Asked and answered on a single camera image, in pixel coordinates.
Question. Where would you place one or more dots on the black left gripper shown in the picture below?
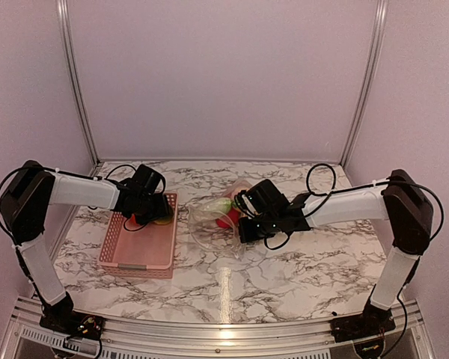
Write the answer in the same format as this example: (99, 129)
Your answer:
(163, 210)

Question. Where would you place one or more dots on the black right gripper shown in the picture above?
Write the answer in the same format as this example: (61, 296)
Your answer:
(247, 234)

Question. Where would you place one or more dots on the orange fake pumpkin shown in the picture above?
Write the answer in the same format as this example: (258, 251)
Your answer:
(135, 221)

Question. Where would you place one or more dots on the pale green fake cabbage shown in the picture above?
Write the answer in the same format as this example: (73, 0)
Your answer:
(222, 205)

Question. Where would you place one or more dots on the clear zip top bag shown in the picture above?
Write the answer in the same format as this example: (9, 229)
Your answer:
(213, 225)

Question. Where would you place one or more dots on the red fake tomato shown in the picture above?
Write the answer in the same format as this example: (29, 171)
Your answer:
(229, 219)

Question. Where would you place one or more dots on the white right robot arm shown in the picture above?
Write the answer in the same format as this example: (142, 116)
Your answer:
(404, 206)

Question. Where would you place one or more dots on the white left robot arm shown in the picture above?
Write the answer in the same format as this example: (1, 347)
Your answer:
(26, 194)

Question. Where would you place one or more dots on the pink perforated plastic basket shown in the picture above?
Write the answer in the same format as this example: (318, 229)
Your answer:
(129, 250)

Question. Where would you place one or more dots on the aluminium front rail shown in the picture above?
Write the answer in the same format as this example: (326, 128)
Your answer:
(135, 338)

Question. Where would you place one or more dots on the left aluminium frame post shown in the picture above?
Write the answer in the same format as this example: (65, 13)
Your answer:
(73, 73)

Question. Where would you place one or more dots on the aluminium frame post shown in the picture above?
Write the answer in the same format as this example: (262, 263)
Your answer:
(73, 73)
(372, 63)

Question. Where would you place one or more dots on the right aluminium frame post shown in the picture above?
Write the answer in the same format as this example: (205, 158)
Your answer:
(372, 63)

